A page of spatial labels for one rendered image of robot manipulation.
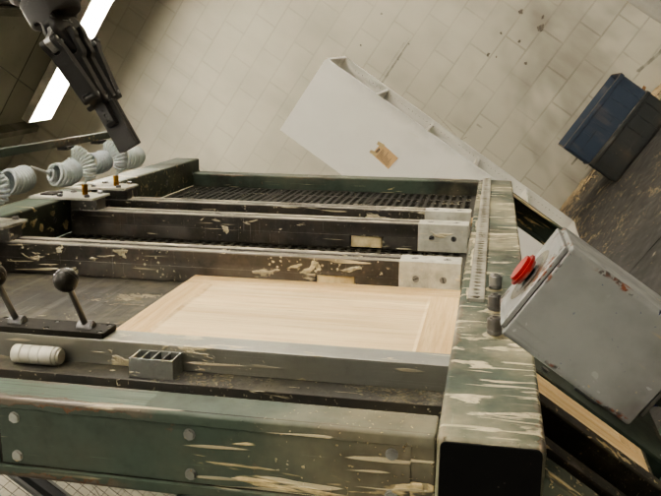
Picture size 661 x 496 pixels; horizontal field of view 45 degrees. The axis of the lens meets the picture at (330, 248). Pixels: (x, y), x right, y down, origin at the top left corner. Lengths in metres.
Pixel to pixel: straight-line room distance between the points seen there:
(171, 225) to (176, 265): 0.45
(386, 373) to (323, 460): 0.25
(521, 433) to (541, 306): 0.16
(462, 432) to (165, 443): 0.36
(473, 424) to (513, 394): 0.11
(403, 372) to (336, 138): 4.35
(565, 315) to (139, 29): 6.73
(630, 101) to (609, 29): 1.13
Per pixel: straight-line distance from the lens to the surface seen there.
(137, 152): 2.55
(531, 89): 6.70
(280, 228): 2.09
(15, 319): 1.38
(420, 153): 5.37
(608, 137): 5.71
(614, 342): 0.89
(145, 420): 1.01
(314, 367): 1.19
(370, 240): 2.05
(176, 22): 7.28
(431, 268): 1.62
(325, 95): 5.45
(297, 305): 1.51
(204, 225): 2.16
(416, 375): 1.17
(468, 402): 1.02
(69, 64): 1.14
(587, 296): 0.87
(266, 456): 0.98
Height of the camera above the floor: 1.09
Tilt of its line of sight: 2 degrees up
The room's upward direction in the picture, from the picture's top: 54 degrees counter-clockwise
